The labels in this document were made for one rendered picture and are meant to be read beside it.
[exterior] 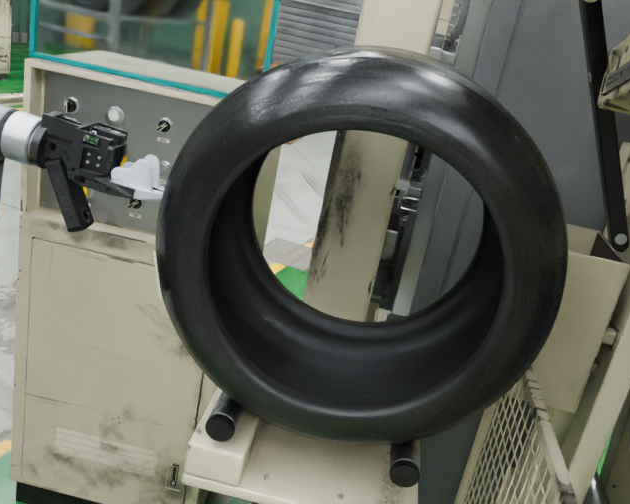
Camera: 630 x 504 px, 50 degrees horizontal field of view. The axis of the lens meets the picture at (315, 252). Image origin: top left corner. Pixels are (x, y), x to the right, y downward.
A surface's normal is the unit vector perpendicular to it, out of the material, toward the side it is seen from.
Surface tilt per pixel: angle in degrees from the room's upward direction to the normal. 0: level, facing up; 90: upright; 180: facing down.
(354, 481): 0
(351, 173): 90
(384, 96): 79
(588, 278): 90
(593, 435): 90
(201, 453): 90
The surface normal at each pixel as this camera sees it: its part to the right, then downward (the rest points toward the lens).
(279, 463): 0.18, -0.92
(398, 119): -0.09, 0.15
